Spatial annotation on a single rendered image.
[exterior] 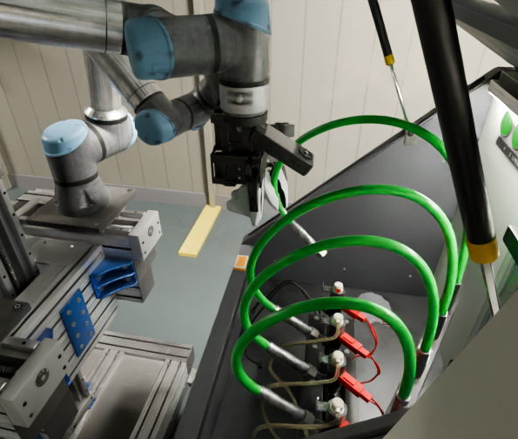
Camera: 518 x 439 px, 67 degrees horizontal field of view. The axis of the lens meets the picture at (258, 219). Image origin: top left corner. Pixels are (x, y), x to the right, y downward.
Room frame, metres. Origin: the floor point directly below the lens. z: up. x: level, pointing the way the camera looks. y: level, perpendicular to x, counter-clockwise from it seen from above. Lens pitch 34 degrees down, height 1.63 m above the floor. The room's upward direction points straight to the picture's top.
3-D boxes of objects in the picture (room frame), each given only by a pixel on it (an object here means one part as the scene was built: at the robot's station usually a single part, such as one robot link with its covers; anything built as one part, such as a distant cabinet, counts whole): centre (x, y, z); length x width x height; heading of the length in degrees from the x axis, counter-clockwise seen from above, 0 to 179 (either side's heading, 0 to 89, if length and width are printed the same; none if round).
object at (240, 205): (0.58, 0.03, 1.27); 0.06 x 0.03 x 0.09; 80
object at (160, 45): (0.57, 0.12, 1.53); 0.11 x 0.11 x 0.08; 23
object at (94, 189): (0.98, 0.51, 1.09); 0.15 x 0.15 x 0.10
